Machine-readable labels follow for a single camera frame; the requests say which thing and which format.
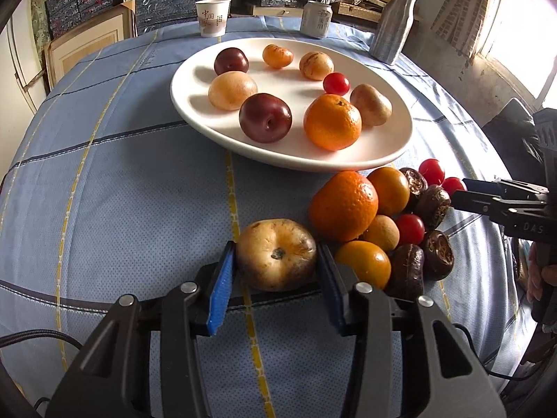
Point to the white paper cup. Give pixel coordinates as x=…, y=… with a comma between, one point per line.
x=212, y=17

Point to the dark red plum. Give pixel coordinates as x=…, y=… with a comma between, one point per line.
x=231, y=61
x=265, y=117

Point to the blue checked tablecloth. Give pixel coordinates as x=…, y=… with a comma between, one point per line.
x=130, y=183

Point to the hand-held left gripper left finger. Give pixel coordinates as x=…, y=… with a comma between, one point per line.
x=222, y=287

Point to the wooden framed picture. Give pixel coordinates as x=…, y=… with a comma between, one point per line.
x=87, y=43

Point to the striped pepino melon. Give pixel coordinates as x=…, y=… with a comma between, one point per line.
x=277, y=55
x=316, y=65

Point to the orange tomato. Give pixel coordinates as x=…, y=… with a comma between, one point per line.
x=388, y=190
x=363, y=263

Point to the orange mandarin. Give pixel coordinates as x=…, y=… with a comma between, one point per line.
x=343, y=207
x=332, y=122

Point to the white drink can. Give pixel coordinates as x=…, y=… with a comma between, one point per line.
x=316, y=19

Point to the red cherry tomato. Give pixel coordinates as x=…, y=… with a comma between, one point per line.
x=336, y=83
x=451, y=185
x=410, y=228
x=431, y=171

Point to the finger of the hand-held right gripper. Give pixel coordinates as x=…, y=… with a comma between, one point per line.
x=478, y=203
x=481, y=185

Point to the silver metal bottle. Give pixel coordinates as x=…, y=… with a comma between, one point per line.
x=391, y=26

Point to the brown longan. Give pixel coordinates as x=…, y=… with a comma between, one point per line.
x=380, y=233

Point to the dark brown water chestnut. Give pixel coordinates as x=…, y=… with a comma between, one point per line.
x=431, y=208
x=407, y=270
x=437, y=254
x=415, y=180

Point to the white plate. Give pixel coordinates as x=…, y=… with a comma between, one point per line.
x=196, y=96

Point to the white curved rod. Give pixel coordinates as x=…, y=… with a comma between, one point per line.
x=24, y=74

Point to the green patterned board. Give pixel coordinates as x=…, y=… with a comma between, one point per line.
x=41, y=17

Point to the person's right hand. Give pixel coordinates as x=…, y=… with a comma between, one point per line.
x=537, y=276

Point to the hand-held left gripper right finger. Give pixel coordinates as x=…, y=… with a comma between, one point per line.
x=330, y=287

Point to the bright window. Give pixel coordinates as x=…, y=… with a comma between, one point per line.
x=522, y=30

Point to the beige round fruit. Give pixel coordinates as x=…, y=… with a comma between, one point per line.
x=373, y=104
x=232, y=90
x=276, y=254

